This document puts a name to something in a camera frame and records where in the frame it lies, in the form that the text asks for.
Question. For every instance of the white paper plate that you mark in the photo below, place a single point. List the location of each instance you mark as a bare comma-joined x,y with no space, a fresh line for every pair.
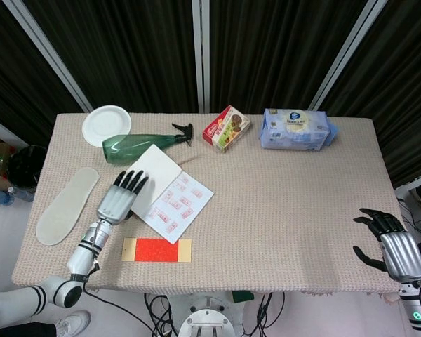
103,123

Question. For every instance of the beige woven tablecloth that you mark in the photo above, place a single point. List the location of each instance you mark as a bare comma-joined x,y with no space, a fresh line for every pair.
284,210

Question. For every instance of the black pleated curtain panel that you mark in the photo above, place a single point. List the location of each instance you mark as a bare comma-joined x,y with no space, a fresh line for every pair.
407,87
7,70
266,52
126,52

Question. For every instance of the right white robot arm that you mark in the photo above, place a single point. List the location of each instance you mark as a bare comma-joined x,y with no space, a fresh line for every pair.
415,302

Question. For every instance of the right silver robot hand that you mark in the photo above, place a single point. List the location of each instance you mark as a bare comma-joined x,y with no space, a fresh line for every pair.
400,254

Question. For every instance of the clear plastic water bottle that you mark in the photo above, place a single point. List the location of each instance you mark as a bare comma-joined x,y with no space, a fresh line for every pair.
21,193

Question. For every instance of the green plastic spray bottle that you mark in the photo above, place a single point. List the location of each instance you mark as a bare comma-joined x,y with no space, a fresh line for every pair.
126,145

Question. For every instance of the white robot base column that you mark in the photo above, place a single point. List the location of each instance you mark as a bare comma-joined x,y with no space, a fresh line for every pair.
207,319

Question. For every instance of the white partition post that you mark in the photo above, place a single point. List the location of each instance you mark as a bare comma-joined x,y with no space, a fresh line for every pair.
351,52
201,52
49,52

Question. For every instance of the grey shoe insole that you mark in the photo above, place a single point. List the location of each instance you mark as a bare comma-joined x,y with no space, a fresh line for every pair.
63,210

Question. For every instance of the yellow and white notebook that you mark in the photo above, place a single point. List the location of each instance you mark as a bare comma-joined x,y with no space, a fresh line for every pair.
182,203

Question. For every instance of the black trouser leg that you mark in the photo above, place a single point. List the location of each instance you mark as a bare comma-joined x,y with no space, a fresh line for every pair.
21,330

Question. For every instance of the blue wet wipes pack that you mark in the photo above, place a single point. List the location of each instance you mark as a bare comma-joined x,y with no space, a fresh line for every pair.
294,137

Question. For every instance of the red and gold bookmark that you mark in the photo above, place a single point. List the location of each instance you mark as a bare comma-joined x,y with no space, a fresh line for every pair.
158,250

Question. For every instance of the white machine with black opening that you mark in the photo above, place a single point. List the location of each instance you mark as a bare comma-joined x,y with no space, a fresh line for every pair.
415,196

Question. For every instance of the red cookie box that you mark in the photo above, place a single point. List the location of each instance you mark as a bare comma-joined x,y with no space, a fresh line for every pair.
224,131

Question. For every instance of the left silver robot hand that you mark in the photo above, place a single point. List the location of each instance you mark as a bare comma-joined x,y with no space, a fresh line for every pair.
115,203

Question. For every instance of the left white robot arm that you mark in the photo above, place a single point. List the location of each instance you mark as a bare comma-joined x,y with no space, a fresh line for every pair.
80,256

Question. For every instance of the white sneaker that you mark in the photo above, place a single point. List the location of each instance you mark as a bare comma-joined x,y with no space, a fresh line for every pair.
73,323

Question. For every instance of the green clamp under table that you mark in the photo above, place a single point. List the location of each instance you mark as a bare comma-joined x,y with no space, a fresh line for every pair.
242,296

